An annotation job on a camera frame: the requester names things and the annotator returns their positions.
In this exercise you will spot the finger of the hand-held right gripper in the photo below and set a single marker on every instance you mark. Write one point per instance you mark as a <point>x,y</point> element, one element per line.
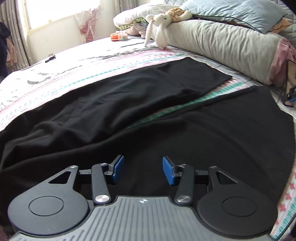
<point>291,97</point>

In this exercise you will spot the white patterned pillow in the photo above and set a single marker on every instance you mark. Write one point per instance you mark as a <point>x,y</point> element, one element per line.
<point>131,16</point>

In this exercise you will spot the window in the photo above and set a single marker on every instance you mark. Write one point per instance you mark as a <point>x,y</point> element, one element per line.
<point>57,9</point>

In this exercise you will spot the black pants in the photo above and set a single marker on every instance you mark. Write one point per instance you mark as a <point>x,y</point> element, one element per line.
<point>138,97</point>

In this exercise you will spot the rolled grey and pink blanket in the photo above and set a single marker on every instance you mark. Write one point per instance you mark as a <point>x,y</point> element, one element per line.
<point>219,44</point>

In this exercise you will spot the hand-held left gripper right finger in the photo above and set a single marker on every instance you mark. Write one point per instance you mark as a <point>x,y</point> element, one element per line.
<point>168,171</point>

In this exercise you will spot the pink patterned hanging cloth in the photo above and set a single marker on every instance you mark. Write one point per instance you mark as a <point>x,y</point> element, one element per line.
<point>87,23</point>

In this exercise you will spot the orange cushion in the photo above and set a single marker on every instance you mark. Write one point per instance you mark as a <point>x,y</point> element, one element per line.
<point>281,25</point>

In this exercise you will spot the grey patterned curtain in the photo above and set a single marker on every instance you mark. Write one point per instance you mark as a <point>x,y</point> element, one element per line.
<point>16,23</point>

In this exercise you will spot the blue quilted pillow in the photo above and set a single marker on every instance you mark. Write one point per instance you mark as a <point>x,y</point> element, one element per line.
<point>242,11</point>

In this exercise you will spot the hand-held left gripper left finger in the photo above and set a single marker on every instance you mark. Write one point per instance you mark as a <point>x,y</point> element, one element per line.
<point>116,169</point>

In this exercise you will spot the orange packet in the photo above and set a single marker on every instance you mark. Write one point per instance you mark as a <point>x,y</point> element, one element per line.
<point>118,36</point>

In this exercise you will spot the dark hanging clothing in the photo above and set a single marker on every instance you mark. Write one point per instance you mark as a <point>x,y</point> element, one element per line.
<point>3,46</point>

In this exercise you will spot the patterned knit blanket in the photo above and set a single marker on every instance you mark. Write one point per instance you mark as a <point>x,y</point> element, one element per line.
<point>69,76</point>

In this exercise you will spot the white plush rabbit toy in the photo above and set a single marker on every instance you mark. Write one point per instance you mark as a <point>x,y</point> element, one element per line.
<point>160,30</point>

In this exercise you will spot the small black object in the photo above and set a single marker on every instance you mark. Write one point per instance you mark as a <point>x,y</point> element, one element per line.
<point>50,58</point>

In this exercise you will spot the pink cushion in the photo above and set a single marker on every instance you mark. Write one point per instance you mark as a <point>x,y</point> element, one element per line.
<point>138,30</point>

